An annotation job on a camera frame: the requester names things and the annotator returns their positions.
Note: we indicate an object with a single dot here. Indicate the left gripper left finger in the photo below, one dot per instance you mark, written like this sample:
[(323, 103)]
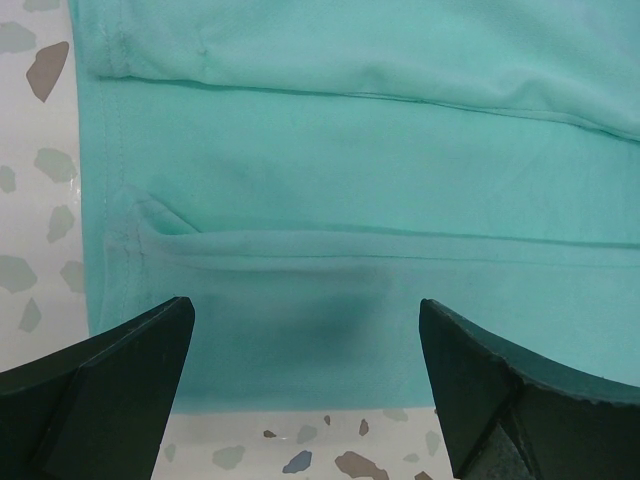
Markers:
[(97, 409)]

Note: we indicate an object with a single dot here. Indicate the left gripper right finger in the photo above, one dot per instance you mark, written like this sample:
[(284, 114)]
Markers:
[(509, 413)]

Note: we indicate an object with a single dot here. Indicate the mint green t shirt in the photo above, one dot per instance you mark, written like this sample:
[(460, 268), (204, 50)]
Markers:
[(307, 172)]

